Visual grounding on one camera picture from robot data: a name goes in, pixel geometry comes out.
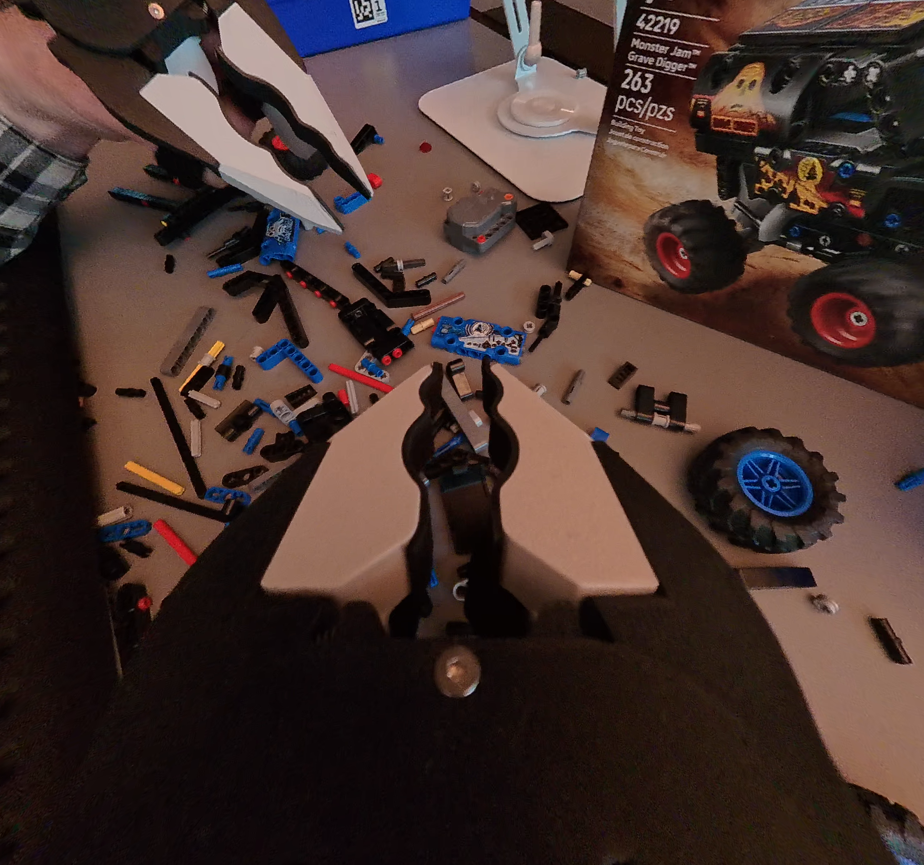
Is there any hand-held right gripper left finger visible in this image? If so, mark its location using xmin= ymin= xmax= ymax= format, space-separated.
xmin=260 ymin=360 xmax=443 ymax=635

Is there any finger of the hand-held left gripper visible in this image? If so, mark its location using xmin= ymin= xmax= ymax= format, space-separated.
xmin=217 ymin=2 xmax=375 ymax=204
xmin=139 ymin=72 xmax=346 ymax=232

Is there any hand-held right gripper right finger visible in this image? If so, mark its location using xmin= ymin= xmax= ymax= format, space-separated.
xmin=481 ymin=359 xmax=662 ymax=636

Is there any black toy beam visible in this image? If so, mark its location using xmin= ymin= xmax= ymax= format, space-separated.
xmin=431 ymin=357 xmax=506 ymax=585

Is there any pile of toy building pieces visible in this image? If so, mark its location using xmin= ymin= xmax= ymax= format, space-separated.
xmin=80 ymin=122 xmax=924 ymax=664

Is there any person's left forearm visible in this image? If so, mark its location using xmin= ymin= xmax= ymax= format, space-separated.
xmin=0 ymin=122 xmax=90 ymax=263

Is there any grey desk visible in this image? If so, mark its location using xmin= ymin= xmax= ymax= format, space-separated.
xmin=58 ymin=14 xmax=924 ymax=823

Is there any person's left hand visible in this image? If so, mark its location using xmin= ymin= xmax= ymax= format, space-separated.
xmin=0 ymin=8 xmax=119 ymax=146

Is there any blue printed toy panel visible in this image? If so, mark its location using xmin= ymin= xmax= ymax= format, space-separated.
xmin=431 ymin=316 xmax=528 ymax=367

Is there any grey toy motor block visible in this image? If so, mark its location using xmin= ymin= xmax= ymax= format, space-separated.
xmin=442 ymin=183 xmax=519 ymax=257

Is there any toy truck cardboard box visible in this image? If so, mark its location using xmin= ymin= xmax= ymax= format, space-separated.
xmin=568 ymin=0 xmax=924 ymax=407

